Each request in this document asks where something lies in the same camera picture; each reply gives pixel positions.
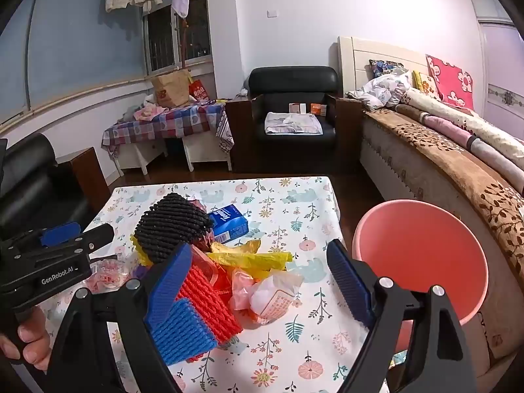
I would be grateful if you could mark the blue tissue packet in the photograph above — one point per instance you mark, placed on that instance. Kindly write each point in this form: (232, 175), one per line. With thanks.
(231, 223)

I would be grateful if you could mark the brown floral blanket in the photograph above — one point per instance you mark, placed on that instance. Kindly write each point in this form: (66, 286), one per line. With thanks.
(450, 159)

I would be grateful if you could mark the wooden coat rack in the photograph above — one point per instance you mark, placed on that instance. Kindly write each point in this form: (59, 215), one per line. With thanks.
(186, 41)

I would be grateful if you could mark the large blue window pane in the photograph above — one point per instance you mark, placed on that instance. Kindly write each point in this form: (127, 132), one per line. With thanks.
(82, 49)

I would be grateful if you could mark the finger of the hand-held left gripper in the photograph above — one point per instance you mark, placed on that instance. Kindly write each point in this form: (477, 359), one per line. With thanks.
(98, 237)
(61, 234)

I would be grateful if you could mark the dark barred window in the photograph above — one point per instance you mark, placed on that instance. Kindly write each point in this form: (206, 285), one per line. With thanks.
(163, 41)

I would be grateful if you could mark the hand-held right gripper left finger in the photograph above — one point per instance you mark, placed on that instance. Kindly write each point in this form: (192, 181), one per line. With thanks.
(172, 286)

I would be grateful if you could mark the pink plastic bucket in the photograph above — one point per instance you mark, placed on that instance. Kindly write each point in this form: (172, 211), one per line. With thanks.
(421, 262)

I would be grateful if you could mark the black leather armchair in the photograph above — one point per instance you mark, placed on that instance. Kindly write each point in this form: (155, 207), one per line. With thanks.
(292, 86)
(32, 180)

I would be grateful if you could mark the dark patterned pillow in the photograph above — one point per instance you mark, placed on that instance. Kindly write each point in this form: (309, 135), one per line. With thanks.
(382, 67)

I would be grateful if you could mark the red floral pillow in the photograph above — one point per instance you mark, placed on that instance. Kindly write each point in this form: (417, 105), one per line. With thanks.
(450, 82)

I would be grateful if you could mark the red gift bag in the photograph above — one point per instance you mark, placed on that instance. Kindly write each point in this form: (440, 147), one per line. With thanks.
(198, 90)

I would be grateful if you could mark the clear red-printed wrapper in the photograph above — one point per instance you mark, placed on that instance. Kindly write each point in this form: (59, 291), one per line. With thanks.
(106, 274)

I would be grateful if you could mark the blue foam net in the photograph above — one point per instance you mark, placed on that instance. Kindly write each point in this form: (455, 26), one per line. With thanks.
(184, 335)

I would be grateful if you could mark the pink clothes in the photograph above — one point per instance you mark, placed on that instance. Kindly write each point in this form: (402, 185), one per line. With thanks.
(149, 111)

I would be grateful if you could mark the rolled pink cream quilt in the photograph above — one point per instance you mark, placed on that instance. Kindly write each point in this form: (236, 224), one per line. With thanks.
(450, 123)

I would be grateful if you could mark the crumpled white quilt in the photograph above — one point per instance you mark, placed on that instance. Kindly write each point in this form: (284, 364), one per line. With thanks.
(380, 90)

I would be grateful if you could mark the red foam net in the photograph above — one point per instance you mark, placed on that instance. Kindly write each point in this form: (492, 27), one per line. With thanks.
(204, 299)

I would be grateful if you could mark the folded pale cloth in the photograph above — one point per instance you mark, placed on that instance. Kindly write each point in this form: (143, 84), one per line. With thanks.
(292, 123)

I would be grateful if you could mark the cream wooden bed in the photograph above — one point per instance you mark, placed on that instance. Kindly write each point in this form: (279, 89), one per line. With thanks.
(380, 139)

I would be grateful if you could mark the person's left hand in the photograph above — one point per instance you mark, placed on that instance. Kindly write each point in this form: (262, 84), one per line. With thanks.
(30, 333)

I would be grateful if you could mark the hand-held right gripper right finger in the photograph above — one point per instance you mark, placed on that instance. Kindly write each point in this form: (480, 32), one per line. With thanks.
(350, 286)

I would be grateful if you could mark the lilac wardrobe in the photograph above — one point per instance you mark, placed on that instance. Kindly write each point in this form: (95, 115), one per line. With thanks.
(499, 57)

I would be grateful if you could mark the brown paper bag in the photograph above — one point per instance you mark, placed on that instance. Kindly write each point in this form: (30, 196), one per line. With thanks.
(172, 88)

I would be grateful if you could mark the checkered tablecloth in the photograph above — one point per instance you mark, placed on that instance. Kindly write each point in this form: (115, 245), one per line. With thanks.
(172, 125)

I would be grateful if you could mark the black foam net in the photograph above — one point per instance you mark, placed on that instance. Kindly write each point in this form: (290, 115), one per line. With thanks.
(172, 221)

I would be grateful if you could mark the white stool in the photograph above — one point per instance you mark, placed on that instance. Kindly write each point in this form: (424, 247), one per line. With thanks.
(139, 155)
(204, 151)

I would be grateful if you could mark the red plastic bag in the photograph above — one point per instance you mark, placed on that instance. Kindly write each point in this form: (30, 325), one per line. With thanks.
(204, 260)

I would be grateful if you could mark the white plastic wrapper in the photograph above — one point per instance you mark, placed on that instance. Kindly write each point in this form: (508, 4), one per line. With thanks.
(270, 299)

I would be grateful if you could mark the pale hanging cloth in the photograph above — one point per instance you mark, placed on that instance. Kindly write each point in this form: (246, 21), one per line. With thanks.
(180, 2)

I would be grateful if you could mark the small orange box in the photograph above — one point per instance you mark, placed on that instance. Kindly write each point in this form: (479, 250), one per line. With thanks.
(318, 109)

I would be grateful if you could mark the floral tablecloth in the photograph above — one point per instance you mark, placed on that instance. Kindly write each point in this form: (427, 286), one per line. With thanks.
(286, 213)

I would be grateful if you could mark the yellow floral pillow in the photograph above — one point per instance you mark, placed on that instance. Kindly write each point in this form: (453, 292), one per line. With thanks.
(428, 86)

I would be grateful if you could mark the small white box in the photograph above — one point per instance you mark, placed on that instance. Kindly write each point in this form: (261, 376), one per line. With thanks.
(297, 108)

